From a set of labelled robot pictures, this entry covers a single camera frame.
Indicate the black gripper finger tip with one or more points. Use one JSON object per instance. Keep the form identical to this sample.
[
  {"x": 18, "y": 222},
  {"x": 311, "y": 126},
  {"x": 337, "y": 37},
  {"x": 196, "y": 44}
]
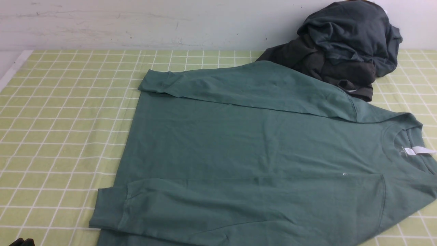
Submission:
[{"x": 23, "y": 242}]

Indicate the green long sleeve shirt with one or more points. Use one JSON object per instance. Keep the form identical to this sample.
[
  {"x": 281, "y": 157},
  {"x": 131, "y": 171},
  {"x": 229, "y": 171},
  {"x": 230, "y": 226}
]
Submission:
[{"x": 261, "y": 155}]

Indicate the dark grey crumpled garment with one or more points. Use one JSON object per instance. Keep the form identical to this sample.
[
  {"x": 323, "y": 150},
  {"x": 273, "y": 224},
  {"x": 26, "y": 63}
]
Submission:
[{"x": 304, "y": 56}]

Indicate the dark slate blue garment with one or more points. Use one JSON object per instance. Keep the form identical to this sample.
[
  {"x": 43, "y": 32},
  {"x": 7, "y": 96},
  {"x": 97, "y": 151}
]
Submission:
[{"x": 355, "y": 30}]

